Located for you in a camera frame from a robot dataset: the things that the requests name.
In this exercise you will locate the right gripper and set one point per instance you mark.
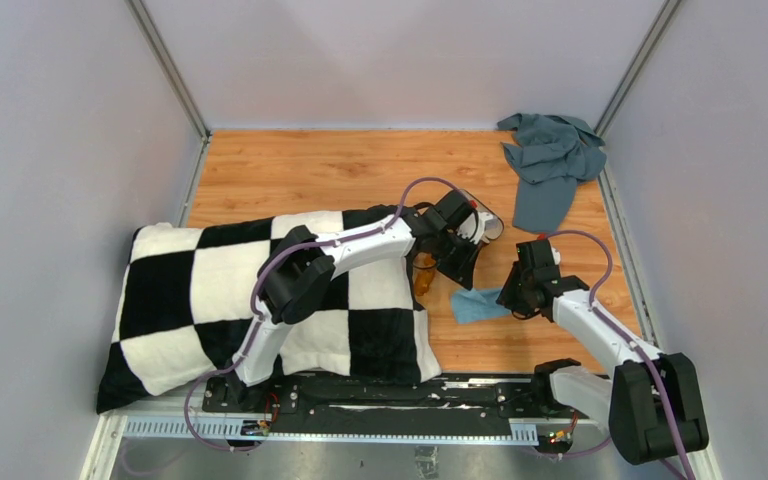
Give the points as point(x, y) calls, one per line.
point(508, 297)

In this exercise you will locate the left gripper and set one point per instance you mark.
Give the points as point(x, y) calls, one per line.
point(462, 272)

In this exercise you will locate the orange sunglasses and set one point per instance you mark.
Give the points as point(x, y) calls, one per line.
point(424, 268)

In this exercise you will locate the small blue cleaning cloth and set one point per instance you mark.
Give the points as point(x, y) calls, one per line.
point(470, 306)

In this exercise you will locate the black glasses case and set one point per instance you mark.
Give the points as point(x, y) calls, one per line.
point(483, 225)

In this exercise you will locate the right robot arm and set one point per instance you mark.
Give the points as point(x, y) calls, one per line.
point(649, 401)

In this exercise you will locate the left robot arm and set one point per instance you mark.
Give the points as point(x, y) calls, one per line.
point(292, 283)

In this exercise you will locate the grey-blue crumpled cloth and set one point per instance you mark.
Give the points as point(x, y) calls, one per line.
point(552, 155)

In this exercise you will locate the black white checkered pillow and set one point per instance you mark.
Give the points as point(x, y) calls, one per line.
point(184, 310)

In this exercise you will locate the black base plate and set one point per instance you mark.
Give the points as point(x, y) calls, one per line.
point(448, 403)

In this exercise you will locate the white slotted cable duct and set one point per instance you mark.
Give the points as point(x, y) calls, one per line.
point(217, 429)

